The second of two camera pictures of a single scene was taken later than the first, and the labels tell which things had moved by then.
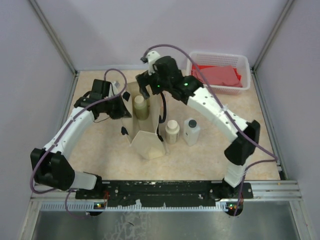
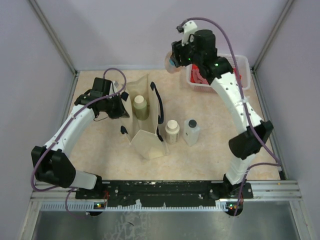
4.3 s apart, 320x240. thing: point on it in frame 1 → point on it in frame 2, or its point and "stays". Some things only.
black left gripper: (123, 112) stays
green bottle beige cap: (142, 107) stays
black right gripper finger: (144, 92) → (183, 58)
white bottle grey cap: (191, 131) stays
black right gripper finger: (144, 79) → (177, 56)
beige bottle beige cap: (172, 132) stays
